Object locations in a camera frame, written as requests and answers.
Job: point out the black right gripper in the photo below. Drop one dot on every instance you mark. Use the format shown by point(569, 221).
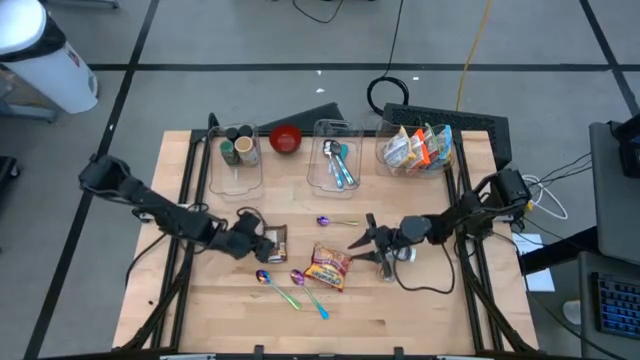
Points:
point(407, 231)

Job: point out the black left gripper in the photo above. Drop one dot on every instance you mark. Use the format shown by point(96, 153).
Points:
point(235, 241)

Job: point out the brown food packet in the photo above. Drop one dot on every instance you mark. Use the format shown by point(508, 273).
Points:
point(280, 245)

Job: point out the small glass spice jar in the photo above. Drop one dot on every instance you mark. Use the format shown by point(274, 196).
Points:
point(384, 273)

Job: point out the red roast beef ramen packet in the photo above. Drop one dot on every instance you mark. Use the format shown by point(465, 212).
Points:
point(327, 267)

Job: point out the sesame seasoning jar white label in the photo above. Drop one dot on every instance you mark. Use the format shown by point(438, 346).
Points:
point(411, 255)

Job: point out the green lid spice jar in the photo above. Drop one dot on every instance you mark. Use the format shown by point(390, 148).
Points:
point(229, 152)

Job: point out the tan lid jar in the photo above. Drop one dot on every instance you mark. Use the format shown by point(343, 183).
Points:
point(245, 146)

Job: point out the dark grey metal spoon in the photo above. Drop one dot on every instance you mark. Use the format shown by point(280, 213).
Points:
point(336, 147)

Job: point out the orange ramen packet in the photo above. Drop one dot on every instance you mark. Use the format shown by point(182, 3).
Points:
point(420, 149)

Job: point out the blue white snack bag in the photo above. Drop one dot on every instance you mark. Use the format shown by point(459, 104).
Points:
point(445, 145)

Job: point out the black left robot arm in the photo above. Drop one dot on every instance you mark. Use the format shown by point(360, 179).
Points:
point(150, 200)

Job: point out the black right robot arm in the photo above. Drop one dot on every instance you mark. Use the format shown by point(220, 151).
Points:
point(480, 205)

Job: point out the black table edge clip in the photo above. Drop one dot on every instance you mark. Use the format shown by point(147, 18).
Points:
point(258, 351)
point(398, 352)

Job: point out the red bowl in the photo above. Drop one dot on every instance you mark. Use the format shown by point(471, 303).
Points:
point(285, 139)

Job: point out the wide clear plastic bin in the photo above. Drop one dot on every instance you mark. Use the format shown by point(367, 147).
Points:
point(385, 135)

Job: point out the black triangular panel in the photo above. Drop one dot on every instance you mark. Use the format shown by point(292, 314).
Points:
point(310, 120)

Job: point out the white paper sheet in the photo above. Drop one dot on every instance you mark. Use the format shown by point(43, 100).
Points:
point(542, 280)

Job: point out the black desk leg bar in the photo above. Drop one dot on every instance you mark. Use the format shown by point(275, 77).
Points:
point(555, 252)

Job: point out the grey computer mouse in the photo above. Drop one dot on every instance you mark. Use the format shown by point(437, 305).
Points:
point(573, 312)

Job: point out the dark grey desk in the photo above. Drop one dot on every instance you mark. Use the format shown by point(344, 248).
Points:
point(587, 300)

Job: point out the light grey side table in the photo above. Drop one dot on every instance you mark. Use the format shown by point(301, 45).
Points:
point(615, 210)

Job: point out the backlit black keyboard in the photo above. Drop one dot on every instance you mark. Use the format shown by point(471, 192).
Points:
point(617, 305)

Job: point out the black caster foot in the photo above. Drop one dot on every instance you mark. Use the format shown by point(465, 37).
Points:
point(7, 170)

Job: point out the black box device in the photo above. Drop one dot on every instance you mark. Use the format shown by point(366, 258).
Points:
point(630, 150)

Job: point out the white trash can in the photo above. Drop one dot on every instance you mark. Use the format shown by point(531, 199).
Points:
point(45, 60)

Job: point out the black aluminium table frame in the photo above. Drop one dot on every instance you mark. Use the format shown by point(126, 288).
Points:
point(183, 300)

